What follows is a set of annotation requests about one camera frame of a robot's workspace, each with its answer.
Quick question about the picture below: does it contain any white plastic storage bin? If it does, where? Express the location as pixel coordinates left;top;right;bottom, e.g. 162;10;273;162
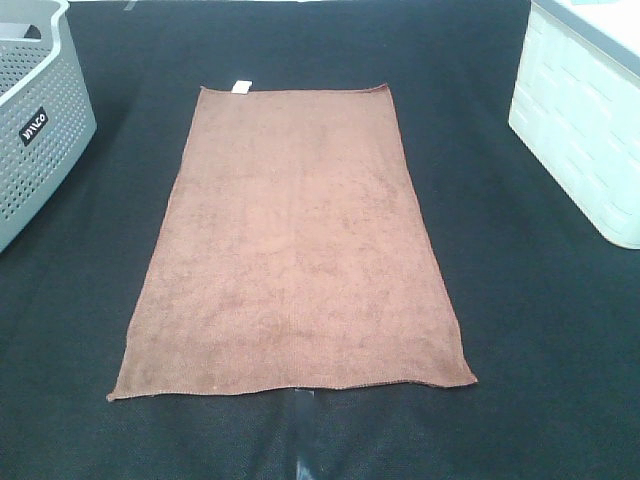
508;1;639;249

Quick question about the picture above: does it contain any black table cloth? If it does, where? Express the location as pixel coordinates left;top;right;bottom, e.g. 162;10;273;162
1;1;639;479

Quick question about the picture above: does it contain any grey tape strip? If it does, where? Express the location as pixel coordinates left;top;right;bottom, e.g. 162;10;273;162
294;388;320;480

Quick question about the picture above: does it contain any grey perforated laundry basket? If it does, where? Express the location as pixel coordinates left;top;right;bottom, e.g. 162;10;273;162
1;1;97;247

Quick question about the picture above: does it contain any brown towel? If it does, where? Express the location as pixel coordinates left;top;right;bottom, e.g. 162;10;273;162
109;84;476;401

